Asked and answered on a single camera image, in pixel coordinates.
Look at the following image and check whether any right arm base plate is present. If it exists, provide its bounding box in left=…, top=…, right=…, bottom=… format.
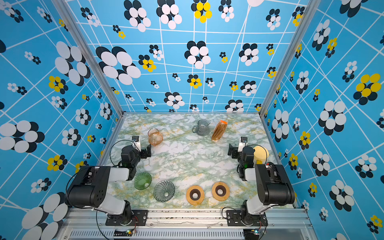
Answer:
left=226, top=210, right=268, bottom=228

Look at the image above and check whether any green glass dripper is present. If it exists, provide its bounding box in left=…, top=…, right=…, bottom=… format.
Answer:
left=134, top=172, right=152, bottom=191

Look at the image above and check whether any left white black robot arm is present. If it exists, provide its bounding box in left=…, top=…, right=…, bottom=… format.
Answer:
left=66, top=145, right=152, bottom=226

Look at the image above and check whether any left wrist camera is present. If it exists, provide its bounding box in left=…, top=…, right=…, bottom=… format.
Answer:
left=132, top=136, right=141, bottom=152

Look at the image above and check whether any aluminium front rail frame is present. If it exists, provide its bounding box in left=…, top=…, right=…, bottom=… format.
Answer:
left=57, top=209, right=317, bottom=240

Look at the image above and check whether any grey glass carafe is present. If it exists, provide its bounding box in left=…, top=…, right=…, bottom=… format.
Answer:
left=192, top=120, right=211, bottom=136

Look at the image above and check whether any grey glass dripper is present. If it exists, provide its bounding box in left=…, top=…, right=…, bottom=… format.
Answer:
left=154, top=180, right=176, bottom=203

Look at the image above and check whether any wooden dripper ring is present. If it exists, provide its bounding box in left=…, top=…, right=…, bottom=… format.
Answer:
left=211, top=181, right=231, bottom=202
left=185, top=184, right=205, bottom=206

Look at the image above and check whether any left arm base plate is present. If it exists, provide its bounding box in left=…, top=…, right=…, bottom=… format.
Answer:
left=105, top=210, right=148, bottom=227

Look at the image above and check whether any amber glass carafe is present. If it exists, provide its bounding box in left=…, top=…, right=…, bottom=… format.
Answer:
left=148, top=128, right=163, bottom=146

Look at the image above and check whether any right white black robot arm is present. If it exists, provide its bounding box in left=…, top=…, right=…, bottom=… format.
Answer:
left=226, top=143, right=295, bottom=227

